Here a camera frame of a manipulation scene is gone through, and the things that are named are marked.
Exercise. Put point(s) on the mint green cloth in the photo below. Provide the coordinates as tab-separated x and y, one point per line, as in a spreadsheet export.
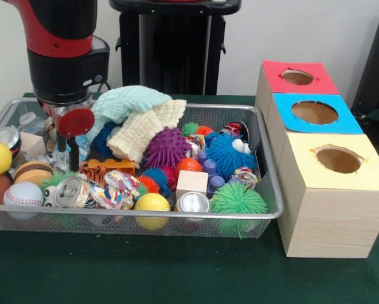
126	104

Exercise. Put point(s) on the black chair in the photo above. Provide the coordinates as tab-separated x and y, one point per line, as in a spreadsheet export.
376	69

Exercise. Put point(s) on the wooden box three holes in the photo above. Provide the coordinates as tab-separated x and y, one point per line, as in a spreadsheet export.
332	209

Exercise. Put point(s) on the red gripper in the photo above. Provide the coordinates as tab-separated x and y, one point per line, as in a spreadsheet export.
77	123

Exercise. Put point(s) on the orange striped tiger toy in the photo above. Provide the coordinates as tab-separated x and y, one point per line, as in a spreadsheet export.
110	168

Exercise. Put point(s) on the pale yellow cloth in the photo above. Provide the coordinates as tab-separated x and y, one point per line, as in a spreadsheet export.
145	130

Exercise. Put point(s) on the small silver can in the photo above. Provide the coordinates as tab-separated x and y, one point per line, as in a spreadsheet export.
194	202

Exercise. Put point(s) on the white baseball toy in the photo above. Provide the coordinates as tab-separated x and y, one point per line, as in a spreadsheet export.
23	195

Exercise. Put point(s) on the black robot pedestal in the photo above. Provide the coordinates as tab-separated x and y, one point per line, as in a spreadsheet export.
170	50

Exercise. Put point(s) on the dark blue spiky ball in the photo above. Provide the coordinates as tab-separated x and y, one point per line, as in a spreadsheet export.
231	155

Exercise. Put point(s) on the purple spiky toy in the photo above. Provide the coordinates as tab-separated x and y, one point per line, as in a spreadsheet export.
167	147

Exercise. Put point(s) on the plain green spiky ball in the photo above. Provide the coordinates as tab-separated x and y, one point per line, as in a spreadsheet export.
238	201

